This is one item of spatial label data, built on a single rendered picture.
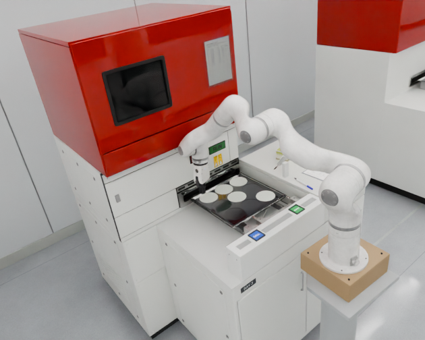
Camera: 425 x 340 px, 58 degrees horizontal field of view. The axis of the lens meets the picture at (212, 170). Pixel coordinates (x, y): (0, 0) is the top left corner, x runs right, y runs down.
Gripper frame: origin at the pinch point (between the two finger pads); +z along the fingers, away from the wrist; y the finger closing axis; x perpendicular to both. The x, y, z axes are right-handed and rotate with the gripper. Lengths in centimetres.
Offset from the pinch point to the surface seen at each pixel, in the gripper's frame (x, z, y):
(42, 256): 165, 97, 21
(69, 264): 136, 97, 21
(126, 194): 28.1, -5.1, -26.3
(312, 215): -57, 6, 2
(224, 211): -13.7, 8.8, -3.0
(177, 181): 14.7, -2.9, -0.2
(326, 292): -69, 21, -32
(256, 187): -22.0, 5.4, 21.7
